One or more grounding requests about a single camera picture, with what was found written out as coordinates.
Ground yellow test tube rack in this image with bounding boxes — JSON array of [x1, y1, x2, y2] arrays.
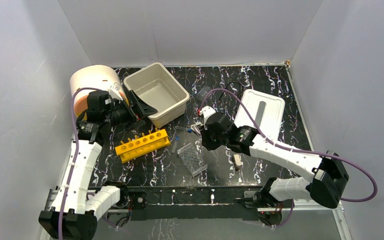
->
[[114, 129, 171, 164]]

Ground blue capped test tube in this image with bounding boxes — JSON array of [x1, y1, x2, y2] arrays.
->
[[171, 135, 180, 154], [174, 126, 192, 133]]

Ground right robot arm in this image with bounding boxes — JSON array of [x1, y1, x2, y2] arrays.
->
[[198, 109, 349, 209]]

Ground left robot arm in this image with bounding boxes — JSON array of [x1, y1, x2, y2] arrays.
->
[[38, 87, 158, 240]]

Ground beige plastic bin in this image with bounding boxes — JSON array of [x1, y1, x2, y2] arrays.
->
[[123, 62, 190, 129]]

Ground cream and orange cylinder appliance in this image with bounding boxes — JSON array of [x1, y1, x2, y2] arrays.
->
[[69, 65, 127, 117]]

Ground clear plastic funnel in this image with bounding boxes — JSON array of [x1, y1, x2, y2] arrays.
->
[[197, 85, 212, 102]]

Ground clear acrylic tube rack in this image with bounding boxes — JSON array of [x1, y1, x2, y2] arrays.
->
[[177, 143, 208, 177]]

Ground white bin lid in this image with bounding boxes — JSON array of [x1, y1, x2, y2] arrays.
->
[[241, 89, 285, 141]]

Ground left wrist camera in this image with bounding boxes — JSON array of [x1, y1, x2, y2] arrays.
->
[[108, 82, 125, 101]]

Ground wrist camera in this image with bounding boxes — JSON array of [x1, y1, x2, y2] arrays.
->
[[108, 82, 125, 101], [198, 105, 216, 129]]

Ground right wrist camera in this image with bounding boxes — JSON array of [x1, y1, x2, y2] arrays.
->
[[198, 105, 216, 129]]

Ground black wire loop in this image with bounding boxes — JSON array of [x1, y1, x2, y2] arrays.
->
[[218, 81, 244, 102]]

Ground black mounting base rail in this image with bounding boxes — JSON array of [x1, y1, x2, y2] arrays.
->
[[92, 185, 292, 222]]

